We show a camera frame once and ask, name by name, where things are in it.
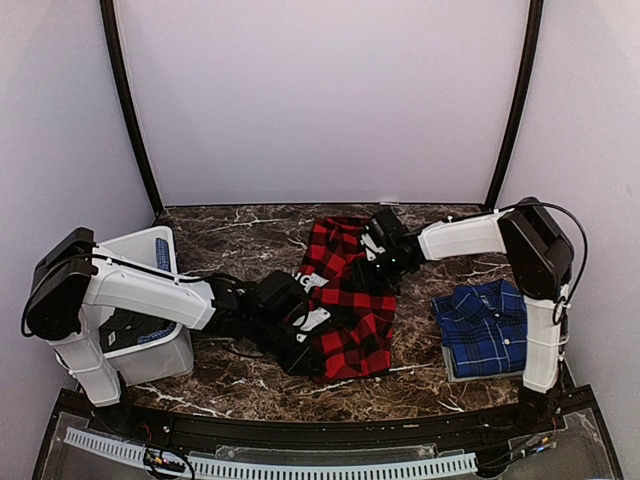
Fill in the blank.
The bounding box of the red black plaid shirt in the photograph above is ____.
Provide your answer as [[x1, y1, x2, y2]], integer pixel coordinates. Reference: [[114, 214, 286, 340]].
[[295, 216, 397, 383]]

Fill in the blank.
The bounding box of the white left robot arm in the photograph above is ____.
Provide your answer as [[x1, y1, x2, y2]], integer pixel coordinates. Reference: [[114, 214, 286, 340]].
[[21, 227, 325, 436]]

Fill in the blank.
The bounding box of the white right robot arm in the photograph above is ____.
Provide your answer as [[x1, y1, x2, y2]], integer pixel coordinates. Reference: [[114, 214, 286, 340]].
[[351, 197, 582, 394]]

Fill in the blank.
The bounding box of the folded grey shirt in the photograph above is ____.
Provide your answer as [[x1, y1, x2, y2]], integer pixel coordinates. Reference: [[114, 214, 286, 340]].
[[441, 346, 522, 383]]

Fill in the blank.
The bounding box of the folded blue plaid shirt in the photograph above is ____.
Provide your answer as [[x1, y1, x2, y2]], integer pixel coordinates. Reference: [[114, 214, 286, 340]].
[[431, 279, 527, 378]]

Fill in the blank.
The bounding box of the white plastic laundry bin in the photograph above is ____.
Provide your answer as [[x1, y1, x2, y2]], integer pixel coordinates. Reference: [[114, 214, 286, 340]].
[[82, 227, 193, 386]]

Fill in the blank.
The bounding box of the blue checked shirt in bin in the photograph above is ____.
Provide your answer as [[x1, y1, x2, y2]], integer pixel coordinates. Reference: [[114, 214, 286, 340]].
[[137, 238, 178, 345]]

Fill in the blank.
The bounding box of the black shirt in bin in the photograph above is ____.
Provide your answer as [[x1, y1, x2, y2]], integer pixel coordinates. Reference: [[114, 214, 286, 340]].
[[99, 309, 170, 352]]

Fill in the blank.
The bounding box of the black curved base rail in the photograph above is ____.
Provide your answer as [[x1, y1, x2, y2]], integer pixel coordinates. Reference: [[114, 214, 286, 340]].
[[54, 384, 596, 451]]

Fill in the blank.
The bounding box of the white slotted cable duct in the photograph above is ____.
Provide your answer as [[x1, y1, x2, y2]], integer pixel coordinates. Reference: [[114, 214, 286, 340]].
[[64, 427, 477, 479]]

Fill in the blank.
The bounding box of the right black frame post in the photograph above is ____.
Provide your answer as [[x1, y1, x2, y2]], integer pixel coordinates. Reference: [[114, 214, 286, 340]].
[[483, 0, 544, 210]]

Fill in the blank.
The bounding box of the black frame post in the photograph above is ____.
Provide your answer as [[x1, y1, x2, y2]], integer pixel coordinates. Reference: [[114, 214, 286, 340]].
[[99, 0, 164, 217], [483, 0, 544, 210]]

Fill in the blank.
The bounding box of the left black frame post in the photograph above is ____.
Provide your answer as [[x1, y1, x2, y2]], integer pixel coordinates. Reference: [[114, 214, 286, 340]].
[[99, 0, 164, 217]]

